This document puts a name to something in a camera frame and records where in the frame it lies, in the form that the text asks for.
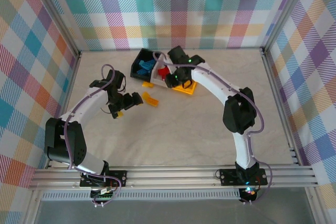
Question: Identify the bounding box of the yellow plastic container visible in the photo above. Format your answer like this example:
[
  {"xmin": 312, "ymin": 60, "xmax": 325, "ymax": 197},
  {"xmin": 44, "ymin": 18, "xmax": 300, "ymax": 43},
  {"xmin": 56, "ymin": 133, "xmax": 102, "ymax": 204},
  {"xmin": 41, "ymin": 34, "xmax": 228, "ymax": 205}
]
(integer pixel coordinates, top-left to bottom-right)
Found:
[{"xmin": 171, "ymin": 80, "xmax": 198, "ymax": 96}]

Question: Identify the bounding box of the white plastic container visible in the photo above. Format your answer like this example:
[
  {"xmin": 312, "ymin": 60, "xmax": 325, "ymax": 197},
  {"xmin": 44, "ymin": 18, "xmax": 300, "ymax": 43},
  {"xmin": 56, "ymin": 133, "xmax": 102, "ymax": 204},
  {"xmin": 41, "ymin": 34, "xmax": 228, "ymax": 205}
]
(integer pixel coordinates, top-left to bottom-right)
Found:
[{"xmin": 149, "ymin": 55, "xmax": 175, "ymax": 89}]

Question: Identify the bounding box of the black plastic container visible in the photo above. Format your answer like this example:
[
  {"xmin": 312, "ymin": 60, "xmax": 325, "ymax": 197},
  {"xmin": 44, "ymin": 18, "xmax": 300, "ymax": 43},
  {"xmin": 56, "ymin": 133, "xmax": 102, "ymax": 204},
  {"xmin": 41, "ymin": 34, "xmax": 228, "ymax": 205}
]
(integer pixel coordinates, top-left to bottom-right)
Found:
[{"xmin": 130, "ymin": 48, "xmax": 159, "ymax": 82}]

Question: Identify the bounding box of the left controller board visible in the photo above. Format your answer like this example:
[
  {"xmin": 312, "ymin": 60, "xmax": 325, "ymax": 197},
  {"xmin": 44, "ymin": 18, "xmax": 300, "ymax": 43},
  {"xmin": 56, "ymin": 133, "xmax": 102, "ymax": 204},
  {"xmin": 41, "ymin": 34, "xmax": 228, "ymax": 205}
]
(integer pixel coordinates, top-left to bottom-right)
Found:
[{"xmin": 90, "ymin": 186, "xmax": 118, "ymax": 201}]

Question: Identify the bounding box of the controller board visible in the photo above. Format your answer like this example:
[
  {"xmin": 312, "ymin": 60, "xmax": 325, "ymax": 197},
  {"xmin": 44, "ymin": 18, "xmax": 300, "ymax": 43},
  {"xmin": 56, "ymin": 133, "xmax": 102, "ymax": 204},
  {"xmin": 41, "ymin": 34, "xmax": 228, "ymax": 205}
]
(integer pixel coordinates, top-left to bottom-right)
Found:
[
  {"xmin": 239, "ymin": 186, "xmax": 258, "ymax": 204},
  {"xmin": 90, "ymin": 186, "xmax": 118, "ymax": 201}
]

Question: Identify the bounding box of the right controller board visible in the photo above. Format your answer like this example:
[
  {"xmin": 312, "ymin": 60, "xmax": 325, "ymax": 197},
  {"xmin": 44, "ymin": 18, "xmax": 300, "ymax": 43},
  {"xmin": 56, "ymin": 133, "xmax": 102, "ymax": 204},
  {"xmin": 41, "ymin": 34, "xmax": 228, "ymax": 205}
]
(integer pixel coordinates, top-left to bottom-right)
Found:
[{"xmin": 239, "ymin": 186, "xmax": 258, "ymax": 204}]

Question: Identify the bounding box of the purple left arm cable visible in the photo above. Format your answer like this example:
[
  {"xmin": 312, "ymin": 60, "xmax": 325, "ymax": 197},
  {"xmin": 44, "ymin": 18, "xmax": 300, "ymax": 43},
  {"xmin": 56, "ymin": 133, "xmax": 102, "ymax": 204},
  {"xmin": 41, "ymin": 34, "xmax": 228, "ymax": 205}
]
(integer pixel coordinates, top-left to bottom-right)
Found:
[{"xmin": 64, "ymin": 63, "xmax": 124, "ymax": 208}]

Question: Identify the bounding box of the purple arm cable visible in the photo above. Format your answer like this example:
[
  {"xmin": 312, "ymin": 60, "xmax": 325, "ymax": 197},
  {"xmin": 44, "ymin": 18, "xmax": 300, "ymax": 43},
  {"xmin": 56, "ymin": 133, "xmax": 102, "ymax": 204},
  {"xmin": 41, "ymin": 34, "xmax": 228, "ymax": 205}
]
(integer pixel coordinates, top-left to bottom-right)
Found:
[
  {"xmin": 64, "ymin": 63, "xmax": 124, "ymax": 208},
  {"xmin": 152, "ymin": 51, "xmax": 274, "ymax": 206}
]

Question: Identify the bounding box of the aluminium side rail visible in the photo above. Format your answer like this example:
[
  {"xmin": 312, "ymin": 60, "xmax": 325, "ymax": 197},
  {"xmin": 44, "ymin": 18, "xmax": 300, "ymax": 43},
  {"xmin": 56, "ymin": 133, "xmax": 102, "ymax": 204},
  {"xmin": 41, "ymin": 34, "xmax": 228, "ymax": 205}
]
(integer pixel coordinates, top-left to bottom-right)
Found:
[
  {"xmin": 260, "ymin": 47, "xmax": 303, "ymax": 166},
  {"xmin": 45, "ymin": 50, "xmax": 82, "ymax": 169}
]

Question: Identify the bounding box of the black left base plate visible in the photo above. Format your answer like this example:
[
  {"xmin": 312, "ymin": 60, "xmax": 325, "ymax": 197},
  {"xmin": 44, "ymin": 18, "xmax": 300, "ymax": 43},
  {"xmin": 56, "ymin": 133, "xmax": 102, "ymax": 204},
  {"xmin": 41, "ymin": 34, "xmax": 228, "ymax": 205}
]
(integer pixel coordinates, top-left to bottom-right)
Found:
[{"xmin": 79, "ymin": 169, "xmax": 128, "ymax": 189}]

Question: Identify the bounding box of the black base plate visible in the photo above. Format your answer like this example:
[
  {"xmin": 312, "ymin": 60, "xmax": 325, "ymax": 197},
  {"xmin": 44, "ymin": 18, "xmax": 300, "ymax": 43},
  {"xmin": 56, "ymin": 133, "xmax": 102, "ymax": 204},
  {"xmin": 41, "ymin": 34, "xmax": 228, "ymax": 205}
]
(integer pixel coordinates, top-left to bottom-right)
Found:
[
  {"xmin": 79, "ymin": 169, "xmax": 128, "ymax": 189},
  {"xmin": 218, "ymin": 167, "xmax": 268, "ymax": 186}
]

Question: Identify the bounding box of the aluminium cross rail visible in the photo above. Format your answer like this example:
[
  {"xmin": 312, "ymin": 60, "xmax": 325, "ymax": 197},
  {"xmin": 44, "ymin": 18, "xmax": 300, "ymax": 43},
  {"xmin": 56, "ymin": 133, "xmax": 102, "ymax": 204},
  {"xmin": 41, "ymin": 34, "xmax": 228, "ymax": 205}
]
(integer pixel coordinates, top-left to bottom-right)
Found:
[{"xmin": 28, "ymin": 165, "xmax": 320, "ymax": 191}]

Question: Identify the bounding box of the grey slotted cable duct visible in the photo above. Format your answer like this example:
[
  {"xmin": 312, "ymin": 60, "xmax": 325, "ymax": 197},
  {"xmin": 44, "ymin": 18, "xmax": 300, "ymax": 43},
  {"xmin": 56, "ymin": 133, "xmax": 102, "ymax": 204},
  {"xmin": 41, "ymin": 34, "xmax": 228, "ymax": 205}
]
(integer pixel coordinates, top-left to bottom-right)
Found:
[{"xmin": 41, "ymin": 191, "xmax": 242, "ymax": 201}]

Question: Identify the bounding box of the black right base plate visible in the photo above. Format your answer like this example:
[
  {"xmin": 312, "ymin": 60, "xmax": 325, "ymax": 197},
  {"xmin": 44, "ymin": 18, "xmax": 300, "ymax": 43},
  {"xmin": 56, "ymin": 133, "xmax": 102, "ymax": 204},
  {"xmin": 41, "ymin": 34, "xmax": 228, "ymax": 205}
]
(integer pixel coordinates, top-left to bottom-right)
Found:
[{"xmin": 218, "ymin": 167, "xmax": 268, "ymax": 186}]

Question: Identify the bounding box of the aluminium frame post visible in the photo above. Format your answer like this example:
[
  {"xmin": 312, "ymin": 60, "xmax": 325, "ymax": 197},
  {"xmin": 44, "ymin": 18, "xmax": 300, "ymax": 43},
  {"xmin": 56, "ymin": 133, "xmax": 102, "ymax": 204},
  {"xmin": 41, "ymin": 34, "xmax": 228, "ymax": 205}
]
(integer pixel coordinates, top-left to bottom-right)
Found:
[
  {"xmin": 262, "ymin": 0, "xmax": 313, "ymax": 51},
  {"xmin": 26, "ymin": 0, "xmax": 82, "ymax": 55}
]

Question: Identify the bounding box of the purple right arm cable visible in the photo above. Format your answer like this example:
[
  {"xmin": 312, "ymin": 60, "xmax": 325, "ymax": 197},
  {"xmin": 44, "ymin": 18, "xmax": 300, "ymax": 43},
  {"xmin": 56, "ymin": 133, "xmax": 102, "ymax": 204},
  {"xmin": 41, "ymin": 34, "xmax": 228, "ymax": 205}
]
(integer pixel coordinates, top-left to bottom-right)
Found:
[{"xmin": 152, "ymin": 51, "xmax": 274, "ymax": 206}]

